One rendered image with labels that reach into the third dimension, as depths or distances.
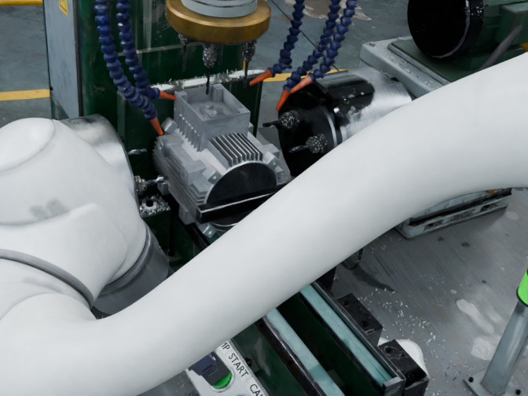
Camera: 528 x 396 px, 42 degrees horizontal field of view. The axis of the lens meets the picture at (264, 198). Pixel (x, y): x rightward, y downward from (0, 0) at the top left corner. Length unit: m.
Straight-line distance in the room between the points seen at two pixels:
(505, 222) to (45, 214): 1.38
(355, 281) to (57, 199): 1.00
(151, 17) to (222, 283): 1.04
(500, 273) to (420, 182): 1.23
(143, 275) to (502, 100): 0.39
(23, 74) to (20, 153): 3.41
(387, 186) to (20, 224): 0.30
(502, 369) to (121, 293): 0.81
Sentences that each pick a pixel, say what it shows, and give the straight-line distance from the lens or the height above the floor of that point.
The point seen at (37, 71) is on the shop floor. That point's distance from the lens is 3.99.
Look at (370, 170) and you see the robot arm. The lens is 0.40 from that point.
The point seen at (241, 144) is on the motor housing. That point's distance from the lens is 1.26.
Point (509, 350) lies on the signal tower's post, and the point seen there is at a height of 0.92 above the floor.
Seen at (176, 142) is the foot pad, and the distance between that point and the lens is 1.32.
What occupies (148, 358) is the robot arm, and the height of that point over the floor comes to 1.44.
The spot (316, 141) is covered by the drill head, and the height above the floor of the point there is 1.07.
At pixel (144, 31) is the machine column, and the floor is 1.21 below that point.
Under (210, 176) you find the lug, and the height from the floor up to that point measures 1.08.
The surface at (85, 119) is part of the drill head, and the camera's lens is 1.22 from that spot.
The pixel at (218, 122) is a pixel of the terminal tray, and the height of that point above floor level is 1.14.
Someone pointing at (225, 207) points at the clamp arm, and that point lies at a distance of 1.24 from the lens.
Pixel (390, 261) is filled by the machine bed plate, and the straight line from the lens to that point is 1.55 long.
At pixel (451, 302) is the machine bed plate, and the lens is 1.50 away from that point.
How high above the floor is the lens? 1.77
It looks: 36 degrees down
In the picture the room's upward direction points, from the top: 8 degrees clockwise
